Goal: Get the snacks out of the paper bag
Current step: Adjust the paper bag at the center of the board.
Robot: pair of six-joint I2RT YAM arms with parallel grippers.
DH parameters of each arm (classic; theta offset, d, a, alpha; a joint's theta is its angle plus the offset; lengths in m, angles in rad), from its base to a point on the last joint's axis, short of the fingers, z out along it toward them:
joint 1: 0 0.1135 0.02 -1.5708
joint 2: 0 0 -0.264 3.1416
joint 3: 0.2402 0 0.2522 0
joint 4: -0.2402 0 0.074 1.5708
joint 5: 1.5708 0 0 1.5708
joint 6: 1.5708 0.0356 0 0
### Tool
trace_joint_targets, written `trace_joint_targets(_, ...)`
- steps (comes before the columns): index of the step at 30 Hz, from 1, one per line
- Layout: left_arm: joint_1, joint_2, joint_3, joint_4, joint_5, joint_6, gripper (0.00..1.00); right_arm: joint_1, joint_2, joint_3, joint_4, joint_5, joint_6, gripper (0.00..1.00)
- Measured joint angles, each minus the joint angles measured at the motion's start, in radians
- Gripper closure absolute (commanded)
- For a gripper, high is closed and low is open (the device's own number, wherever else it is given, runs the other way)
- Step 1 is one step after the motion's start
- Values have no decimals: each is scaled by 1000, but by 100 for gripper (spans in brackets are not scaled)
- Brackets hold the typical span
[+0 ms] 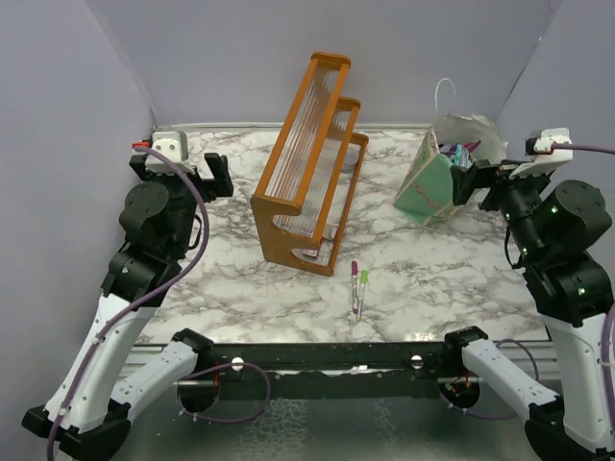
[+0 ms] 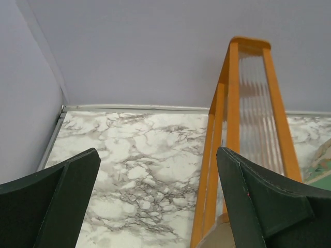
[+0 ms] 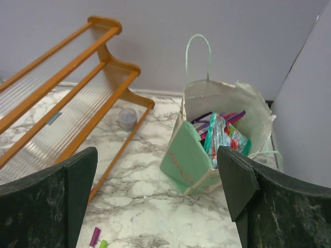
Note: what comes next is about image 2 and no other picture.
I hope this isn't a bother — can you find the orange wooden tiered rack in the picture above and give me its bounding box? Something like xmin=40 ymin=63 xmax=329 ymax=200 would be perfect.
xmin=190 ymin=36 xmax=302 ymax=247

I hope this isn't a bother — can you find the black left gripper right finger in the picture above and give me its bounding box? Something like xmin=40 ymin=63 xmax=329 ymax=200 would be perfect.
xmin=217 ymin=147 xmax=330 ymax=247

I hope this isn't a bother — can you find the green patterned paper bag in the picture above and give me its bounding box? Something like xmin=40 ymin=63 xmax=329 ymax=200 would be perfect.
xmin=303 ymin=139 xmax=330 ymax=184

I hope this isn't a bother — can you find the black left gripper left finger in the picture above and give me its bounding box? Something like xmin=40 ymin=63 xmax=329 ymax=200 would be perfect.
xmin=1 ymin=148 xmax=101 ymax=247

